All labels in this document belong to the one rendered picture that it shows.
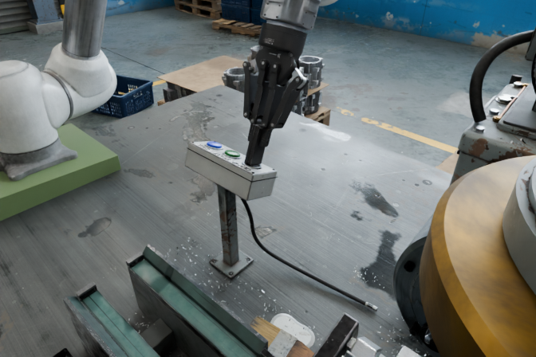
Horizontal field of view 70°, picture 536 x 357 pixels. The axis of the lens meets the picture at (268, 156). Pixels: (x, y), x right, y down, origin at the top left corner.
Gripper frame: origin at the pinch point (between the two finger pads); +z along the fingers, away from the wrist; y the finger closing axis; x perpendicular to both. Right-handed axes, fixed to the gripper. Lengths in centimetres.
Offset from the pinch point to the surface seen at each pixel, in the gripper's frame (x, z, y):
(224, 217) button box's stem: 1.3, 16.9, -4.7
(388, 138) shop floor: 239, 27, -61
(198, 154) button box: -3.6, 5.5, -10.3
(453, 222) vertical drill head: -35, -11, 38
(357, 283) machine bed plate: 19.7, 24.8, 18.7
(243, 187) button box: -3.6, 6.9, 2.1
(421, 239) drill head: -4.9, 1.0, 31.6
